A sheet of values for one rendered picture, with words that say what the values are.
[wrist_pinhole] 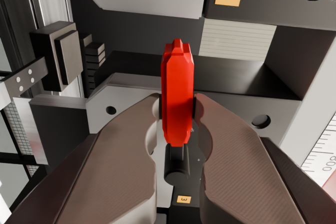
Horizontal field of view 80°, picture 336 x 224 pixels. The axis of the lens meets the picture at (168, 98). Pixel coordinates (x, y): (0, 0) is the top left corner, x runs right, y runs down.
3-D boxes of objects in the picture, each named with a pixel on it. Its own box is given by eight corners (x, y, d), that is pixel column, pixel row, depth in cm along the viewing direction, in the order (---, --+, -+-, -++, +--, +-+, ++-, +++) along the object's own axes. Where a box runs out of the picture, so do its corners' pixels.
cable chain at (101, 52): (83, 47, 56) (98, 48, 56) (91, 41, 61) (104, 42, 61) (96, 145, 75) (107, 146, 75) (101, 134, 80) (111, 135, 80)
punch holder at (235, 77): (81, 81, 15) (306, 102, 15) (112, 46, 22) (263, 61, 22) (99, 202, 22) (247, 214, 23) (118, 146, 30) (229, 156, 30)
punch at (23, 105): (5, 101, 20) (102, 110, 20) (19, 91, 22) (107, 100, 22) (32, 169, 25) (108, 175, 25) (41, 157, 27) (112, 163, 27)
